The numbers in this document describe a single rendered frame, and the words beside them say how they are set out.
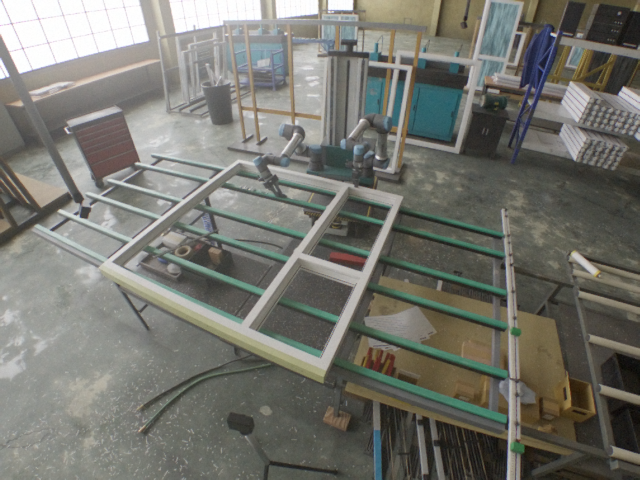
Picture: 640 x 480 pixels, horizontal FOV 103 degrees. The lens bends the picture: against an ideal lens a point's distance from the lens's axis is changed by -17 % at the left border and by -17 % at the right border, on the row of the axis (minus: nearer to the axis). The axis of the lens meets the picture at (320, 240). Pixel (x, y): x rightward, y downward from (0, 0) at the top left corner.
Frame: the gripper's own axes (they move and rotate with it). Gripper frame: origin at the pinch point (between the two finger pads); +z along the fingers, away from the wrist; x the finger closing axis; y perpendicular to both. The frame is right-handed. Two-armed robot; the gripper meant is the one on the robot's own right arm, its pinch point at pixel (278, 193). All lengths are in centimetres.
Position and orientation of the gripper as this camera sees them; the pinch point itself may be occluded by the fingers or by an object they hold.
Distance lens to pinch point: 240.3
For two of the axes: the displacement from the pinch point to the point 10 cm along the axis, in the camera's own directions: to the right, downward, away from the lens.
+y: 7.7, -1.6, -6.1
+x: 4.2, -6.0, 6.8
